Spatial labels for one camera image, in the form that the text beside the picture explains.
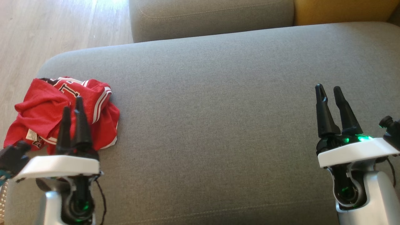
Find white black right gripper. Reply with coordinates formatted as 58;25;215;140
315;84;400;208

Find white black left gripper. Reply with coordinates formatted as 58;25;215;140
14;96;101;224

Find red jersey top white trim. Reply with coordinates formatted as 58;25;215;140
41;77;120;155

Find large yellow sofa backrest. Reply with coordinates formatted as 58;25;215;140
294;0;400;26

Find large grey sofa seat cushion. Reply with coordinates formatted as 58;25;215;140
5;22;400;225

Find thin black left gripper cable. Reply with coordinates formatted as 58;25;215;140
93;179;107;225

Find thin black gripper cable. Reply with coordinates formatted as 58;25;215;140
385;157;398;188
93;179;107;225

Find thin black right gripper cable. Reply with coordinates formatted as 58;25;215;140
385;157;398;188

